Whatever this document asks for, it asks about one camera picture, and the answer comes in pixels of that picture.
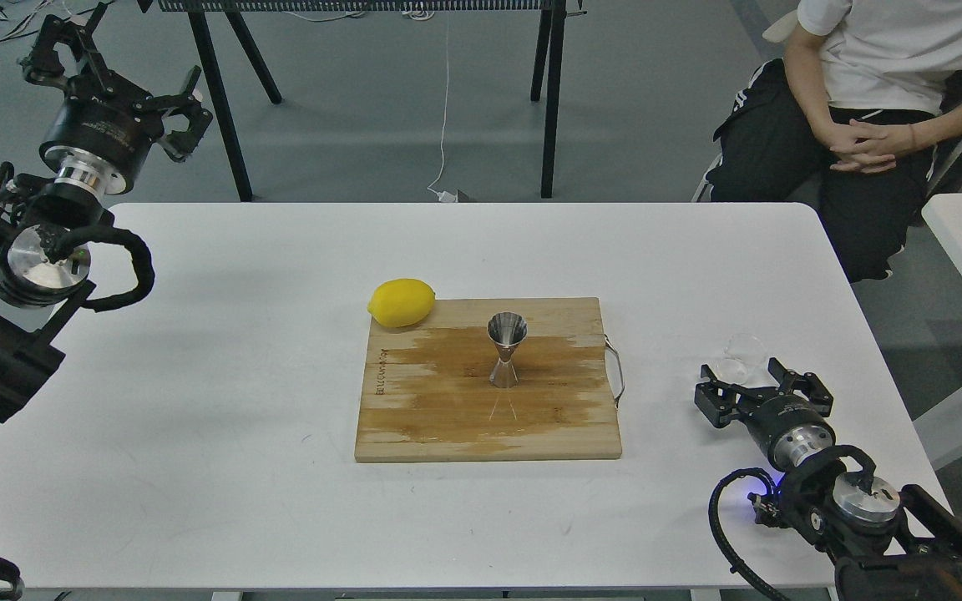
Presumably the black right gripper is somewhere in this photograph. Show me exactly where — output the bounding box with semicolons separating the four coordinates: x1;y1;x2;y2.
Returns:
694;357;836;474

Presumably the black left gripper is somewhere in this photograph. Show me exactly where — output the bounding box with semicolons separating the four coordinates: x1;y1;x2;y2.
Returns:
19;3;213;194

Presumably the clear plastic measuring cup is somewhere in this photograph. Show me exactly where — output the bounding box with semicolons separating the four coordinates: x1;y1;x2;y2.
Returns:
713;332;768;386

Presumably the steel double jigger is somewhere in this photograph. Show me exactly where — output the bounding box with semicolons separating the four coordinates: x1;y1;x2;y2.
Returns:
486;311;528;388

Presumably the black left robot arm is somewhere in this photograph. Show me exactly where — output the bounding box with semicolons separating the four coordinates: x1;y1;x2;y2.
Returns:
0;3;214;423

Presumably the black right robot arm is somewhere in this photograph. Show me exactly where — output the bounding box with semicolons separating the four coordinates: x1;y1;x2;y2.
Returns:
694;358;962;600

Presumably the seated person white shirt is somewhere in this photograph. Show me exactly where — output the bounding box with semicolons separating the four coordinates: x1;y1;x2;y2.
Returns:
706;1;962;284

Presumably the wooden cutting board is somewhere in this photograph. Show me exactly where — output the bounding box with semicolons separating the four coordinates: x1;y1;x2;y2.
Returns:
355;297;622;463

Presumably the yellow lemon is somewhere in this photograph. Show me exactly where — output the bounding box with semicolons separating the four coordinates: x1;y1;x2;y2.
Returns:
367;278;436;328

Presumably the white power cable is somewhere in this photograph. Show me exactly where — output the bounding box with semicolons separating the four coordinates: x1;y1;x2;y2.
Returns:
426;12;458;204

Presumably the black metal frame table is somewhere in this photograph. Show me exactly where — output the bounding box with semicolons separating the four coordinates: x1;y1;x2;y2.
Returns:
137;0;589;203

